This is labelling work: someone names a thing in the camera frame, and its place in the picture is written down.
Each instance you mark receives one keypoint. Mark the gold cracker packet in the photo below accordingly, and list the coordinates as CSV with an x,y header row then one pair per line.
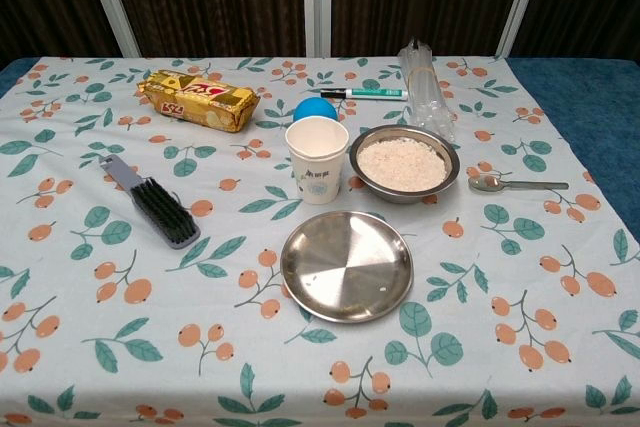
x,y
200,99

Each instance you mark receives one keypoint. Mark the grey black brush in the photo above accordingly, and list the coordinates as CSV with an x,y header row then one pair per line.
x,y
160,212

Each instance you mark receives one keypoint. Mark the clear plastic straw bundle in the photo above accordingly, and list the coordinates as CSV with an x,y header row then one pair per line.
x,y
425,92

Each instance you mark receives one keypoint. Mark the steel spoon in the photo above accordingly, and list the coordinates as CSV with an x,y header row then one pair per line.
x,y
485,185

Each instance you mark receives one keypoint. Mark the steel bowl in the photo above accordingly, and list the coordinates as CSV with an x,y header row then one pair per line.
x,y
400,196

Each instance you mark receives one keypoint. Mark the round steel plate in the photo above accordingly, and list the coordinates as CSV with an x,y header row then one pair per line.
x,y
345,267

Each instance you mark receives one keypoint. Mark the white paper cup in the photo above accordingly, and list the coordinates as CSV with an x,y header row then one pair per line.
x,y
317,177

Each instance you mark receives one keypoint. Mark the floral tablecloth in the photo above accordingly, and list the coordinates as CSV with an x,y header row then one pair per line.
x,y
150,347

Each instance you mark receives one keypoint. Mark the green white marker pen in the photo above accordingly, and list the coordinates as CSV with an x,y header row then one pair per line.
x,y
375,94

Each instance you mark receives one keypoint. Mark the blue ball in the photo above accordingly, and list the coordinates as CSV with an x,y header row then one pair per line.
x,y
312,109

